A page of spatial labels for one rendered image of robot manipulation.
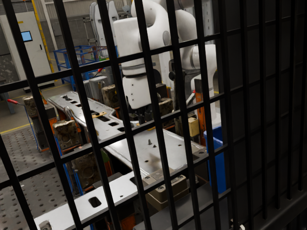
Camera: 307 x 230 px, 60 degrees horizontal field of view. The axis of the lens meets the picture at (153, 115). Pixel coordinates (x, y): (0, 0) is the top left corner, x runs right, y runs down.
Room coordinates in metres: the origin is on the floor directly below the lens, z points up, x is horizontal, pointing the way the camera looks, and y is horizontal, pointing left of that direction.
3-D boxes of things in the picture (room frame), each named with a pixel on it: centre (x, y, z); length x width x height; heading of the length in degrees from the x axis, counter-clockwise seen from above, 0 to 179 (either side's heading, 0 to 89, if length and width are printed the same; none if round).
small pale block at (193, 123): (0.82, -0.12, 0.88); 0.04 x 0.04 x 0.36; 31
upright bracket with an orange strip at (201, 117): (0.81, -0.16, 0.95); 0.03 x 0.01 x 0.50; 31
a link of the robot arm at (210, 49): (1.41, -0.32, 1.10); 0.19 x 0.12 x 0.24; 63
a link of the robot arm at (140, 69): (0.82, 0.03, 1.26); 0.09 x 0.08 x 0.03; 121
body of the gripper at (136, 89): (0.82, 0.03, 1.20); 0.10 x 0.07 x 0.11; 121
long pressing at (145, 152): (1.23, 0.28, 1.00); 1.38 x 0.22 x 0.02; 31
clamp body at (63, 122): (1.08, 0.38, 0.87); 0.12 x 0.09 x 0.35; 121
